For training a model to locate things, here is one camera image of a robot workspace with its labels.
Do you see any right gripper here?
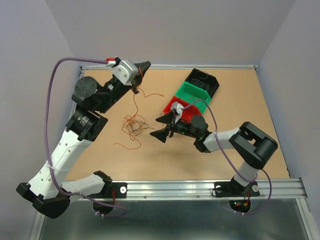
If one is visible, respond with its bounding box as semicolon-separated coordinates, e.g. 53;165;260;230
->
149;110;199;143

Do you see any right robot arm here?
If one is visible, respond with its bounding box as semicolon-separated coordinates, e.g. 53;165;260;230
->
150;112;278;198

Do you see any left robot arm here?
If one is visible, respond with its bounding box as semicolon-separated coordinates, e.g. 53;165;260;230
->
16;57;151;219

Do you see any red plastic bin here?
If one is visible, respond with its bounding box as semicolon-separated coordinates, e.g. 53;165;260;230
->
162;96;202;122

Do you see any green plastic bin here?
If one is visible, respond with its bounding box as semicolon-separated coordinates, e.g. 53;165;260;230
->
175;81;212;104

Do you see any black plastic bin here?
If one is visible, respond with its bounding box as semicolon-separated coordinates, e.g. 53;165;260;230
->
184;68;220;98

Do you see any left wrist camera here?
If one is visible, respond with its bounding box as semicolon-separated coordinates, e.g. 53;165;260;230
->
105;57;138;86

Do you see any aluminium mounting rail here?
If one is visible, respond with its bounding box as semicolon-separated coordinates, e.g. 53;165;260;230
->
63;175;307;202

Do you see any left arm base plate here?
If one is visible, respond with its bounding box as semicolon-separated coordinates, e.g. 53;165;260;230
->
88;182;128;218

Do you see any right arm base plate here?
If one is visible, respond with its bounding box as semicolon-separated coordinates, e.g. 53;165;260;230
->
211;180;260;214

